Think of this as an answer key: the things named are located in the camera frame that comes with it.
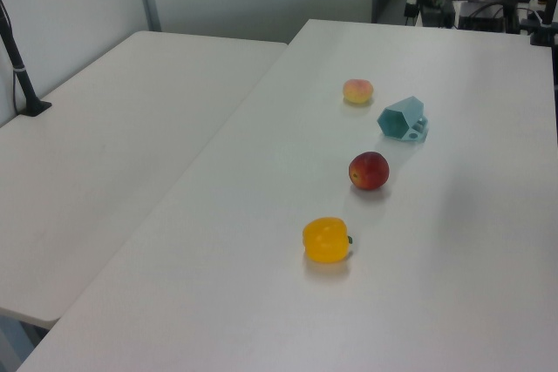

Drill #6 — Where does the yellow bell pepper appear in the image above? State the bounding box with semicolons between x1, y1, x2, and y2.
302;216;354;263

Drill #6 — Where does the black camera stand pole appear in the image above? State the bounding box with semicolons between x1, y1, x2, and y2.
0;0;52;118

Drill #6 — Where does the black equipment box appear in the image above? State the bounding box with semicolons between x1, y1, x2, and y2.
418;0;457;28

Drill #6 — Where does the pale pink yellow peach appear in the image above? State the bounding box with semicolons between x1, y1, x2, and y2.
343;78;375;105

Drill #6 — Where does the black clamp with pole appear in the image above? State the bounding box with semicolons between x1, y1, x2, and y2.
528;0;558;46

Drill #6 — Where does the teal hexagonal mug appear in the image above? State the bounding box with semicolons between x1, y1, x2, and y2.
377;95;431;145

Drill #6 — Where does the dark red apple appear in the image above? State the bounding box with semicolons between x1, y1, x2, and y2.
348;151;391;192

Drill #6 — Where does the white adjoining table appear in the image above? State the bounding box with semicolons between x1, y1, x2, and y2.
0;30;289;329

